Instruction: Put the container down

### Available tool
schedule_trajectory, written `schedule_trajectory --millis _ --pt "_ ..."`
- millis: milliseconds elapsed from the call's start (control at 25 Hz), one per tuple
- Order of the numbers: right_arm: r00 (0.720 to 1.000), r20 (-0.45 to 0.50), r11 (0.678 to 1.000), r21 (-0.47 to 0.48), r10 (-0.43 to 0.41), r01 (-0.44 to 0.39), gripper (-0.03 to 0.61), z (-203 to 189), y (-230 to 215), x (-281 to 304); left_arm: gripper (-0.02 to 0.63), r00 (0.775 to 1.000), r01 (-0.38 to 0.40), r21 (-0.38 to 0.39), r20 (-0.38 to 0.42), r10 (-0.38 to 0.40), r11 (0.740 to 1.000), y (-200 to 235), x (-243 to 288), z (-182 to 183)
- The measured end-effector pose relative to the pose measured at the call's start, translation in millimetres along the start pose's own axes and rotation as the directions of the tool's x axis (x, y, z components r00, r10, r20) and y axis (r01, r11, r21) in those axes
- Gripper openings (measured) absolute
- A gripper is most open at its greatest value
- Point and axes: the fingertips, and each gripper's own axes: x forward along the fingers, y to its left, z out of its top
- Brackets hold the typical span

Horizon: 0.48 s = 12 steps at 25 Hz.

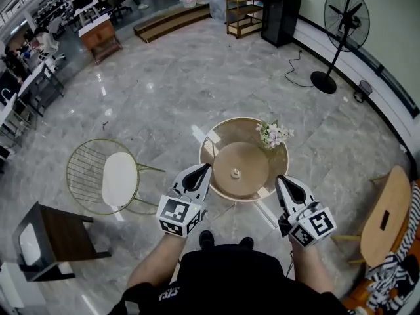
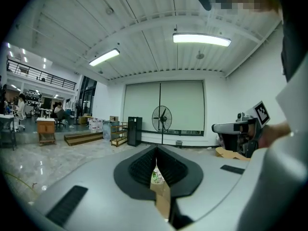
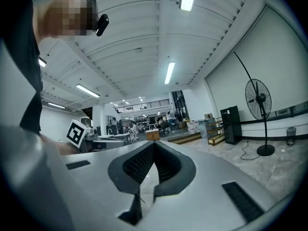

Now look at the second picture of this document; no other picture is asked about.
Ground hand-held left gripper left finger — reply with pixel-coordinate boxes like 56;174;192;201
28;144;174;231

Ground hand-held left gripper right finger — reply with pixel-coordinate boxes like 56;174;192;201
156;144;252;231

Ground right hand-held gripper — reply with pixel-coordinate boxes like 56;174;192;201
211;101;271;158

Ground white office chair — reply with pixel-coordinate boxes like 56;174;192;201
14;109;27;132

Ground black standing fan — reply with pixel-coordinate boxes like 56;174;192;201
152;105;173;145

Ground person's black shirt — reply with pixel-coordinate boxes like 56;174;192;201
281;7;308;81

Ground white flowers in vase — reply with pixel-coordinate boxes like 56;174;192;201
151;166;167;185

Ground white desk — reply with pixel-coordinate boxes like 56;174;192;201
0;114;16;151

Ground window with pale roller blinds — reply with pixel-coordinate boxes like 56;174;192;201
124;80;205;132

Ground wooden cabinet with white top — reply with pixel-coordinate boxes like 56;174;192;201
36;117;57;146

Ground wooden shelf rack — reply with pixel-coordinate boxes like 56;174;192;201
111;122;128;147

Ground wooden step platform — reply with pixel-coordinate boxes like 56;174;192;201
64;131;104;146

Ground oval wooden table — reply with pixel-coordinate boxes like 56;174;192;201
215;147;251;162

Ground round glass coffee table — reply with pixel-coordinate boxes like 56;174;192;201
150;164;172;222

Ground yellow cardboard box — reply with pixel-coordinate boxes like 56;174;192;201
78;114;93;125

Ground tall black cabinet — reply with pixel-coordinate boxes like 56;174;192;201
127;116;142;147

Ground grey marbled cabinet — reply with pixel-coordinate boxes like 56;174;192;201
103;120;120;141

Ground long ceiling light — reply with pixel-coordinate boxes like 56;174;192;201
172;32;231;47
89;48;120;66

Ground black mezzanine railing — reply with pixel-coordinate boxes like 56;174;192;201
7;59;77;91

